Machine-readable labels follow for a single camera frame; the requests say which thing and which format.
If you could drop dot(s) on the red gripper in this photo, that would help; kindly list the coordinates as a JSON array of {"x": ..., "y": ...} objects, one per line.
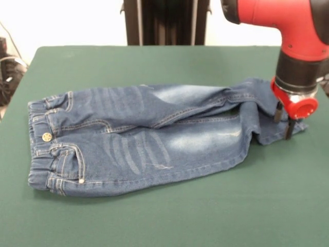
[{"x": 300, "y": 108}]

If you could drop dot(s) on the dark green table cloth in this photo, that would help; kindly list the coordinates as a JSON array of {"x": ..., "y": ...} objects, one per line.
[{"x": 154, "y": 218}]

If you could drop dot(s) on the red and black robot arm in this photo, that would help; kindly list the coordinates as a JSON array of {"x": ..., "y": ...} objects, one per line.
[{"x": 290, "y": 31}]

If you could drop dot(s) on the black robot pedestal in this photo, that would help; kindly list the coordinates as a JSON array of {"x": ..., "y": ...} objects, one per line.
[{"x": 167, "y": 23}]

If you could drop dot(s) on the blue denim jeans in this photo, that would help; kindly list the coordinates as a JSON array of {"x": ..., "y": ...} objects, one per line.
[{"x": 128, "y": 144}]

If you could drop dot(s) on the black floor equipment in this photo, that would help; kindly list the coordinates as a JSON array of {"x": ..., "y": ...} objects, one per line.
[{"x": 326, "y": 88}]

